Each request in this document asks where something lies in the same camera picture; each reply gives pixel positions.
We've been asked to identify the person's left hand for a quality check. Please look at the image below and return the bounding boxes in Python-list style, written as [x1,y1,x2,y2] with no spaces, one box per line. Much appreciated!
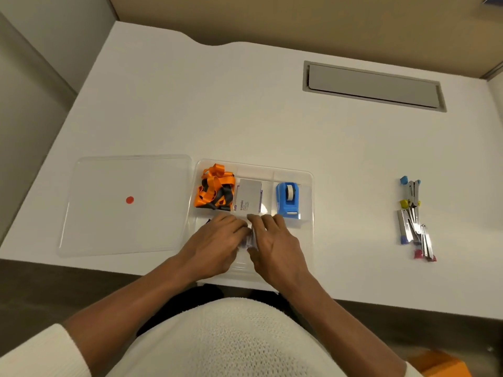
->
[177,213,252,281]

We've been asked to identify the person's right hand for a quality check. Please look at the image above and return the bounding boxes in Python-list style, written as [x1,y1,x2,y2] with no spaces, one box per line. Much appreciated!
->
[246,214,312,292]

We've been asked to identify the person's left forearm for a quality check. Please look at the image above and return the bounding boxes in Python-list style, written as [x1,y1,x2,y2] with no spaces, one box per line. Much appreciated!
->
[62,255,205,377]

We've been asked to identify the person's right forearm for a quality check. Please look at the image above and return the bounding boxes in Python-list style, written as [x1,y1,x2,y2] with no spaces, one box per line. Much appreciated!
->
[275,271,408,377]

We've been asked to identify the blue tape dispenser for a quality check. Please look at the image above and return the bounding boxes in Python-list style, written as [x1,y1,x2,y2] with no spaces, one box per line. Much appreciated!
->
[275,181,302,220]

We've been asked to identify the grey cardboard box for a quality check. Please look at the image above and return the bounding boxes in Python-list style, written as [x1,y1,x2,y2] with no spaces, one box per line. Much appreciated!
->
[233,178,263,215]

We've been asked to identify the clear plastic organizer tray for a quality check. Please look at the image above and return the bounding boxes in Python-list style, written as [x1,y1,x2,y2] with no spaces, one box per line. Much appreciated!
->
[188,159,316,285]

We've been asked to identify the black trousers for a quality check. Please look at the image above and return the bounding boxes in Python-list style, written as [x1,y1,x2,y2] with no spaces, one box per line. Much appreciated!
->
[136,284,315,338]

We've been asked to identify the clear plastic lid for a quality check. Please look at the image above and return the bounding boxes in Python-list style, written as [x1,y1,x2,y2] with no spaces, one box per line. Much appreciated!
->
[57,154,193,258]

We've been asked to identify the white knit sweater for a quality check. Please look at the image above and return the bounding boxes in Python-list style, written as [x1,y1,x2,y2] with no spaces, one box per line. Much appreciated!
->
[0,297,424,377]

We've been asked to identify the dark blue mini stapler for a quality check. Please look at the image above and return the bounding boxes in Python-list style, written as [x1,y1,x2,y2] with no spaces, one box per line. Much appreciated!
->
[397,209,415,246]

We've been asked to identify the orange object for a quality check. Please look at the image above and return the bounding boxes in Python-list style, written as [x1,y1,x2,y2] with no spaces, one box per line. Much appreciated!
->
[406,349,473,377]

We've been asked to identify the orange and black lanyard bundle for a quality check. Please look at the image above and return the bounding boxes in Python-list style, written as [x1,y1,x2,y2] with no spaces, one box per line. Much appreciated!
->
[194,163,236,211]

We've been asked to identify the grey desk cable hatch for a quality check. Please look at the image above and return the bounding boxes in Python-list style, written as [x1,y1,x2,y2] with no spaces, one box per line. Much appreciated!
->
[302,60,448,113]

